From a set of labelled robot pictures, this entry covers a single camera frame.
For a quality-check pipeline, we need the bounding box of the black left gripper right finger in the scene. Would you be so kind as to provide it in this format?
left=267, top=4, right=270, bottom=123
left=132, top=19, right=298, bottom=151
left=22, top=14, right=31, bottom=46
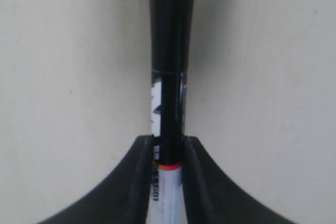
left=182, top=136, right=292, bottom=223

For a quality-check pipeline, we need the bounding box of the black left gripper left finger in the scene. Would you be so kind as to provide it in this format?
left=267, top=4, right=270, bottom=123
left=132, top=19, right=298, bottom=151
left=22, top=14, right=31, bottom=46
left=42, top=135, right=152, bottom=223

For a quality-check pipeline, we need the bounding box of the black and white marker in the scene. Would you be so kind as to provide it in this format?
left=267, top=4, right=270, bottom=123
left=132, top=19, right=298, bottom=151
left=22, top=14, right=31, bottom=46
left=149, top=0, right=194, bottom=223

